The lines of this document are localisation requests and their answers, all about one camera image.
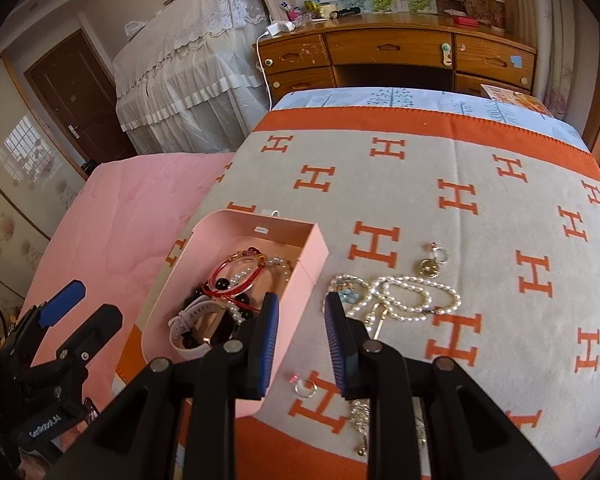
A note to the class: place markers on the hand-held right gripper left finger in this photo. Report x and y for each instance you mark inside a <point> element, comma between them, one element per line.
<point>267,345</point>

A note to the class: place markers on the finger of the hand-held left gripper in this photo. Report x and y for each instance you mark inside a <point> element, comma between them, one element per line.
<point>62,302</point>
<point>97,325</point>

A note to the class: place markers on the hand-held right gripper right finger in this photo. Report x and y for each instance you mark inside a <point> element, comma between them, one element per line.
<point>337,345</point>

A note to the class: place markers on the blue gem pendant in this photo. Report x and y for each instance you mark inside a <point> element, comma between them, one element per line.
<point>347,296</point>

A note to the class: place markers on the gold key brooch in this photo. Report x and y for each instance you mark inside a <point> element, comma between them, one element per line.
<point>380,312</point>

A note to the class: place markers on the red bangle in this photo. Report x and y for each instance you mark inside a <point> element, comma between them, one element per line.
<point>240,280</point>

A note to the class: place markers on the white wrist watch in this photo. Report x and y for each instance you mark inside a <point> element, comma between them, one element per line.
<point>180,325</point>

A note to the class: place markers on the pink jewelry box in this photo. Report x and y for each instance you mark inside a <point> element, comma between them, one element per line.
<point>307,267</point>

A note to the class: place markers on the round gold pendant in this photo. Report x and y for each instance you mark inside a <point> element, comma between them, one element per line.
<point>430,267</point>

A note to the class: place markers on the pink blanket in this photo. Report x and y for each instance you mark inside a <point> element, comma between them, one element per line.
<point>130,210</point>

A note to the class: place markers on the floral sliding wardrobe door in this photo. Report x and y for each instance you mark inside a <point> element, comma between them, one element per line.
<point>10,200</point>

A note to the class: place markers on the orange patterned grey blanket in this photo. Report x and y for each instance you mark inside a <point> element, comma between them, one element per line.
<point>420,200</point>

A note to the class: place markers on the brown wooden door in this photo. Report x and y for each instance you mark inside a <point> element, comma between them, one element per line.
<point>65,95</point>

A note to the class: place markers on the blue printed bedsheet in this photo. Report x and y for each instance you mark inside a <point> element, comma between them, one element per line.
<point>355,97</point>

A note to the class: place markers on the lace-covered piano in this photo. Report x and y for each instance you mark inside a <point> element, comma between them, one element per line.
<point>180,70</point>

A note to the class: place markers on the wooden desk with drawers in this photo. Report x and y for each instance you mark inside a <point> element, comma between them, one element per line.
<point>390,45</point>

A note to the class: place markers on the orange magazine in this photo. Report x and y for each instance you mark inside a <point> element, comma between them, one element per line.
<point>520,100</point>

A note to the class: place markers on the green and white hook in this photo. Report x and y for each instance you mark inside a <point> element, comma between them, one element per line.
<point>446,55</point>

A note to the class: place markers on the black flashlight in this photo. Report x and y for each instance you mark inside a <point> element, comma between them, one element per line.
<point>347,11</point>

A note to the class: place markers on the cream cup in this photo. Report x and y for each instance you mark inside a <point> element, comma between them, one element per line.
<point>327,11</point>

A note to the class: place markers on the blue sticker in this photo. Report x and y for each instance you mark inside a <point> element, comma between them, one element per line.
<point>516,61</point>

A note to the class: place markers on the green leaf printed panel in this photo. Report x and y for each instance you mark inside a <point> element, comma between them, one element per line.
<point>380,4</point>

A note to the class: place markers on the small red box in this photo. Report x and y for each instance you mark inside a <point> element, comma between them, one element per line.
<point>465,20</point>

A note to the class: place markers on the brown patterned bag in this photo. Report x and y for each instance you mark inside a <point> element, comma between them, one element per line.
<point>472,2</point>

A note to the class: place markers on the patterned jar with white lid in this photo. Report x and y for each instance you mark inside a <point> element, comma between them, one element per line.
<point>494,10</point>

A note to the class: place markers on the pale floral curtain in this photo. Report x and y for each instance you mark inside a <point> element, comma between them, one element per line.
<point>555,35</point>

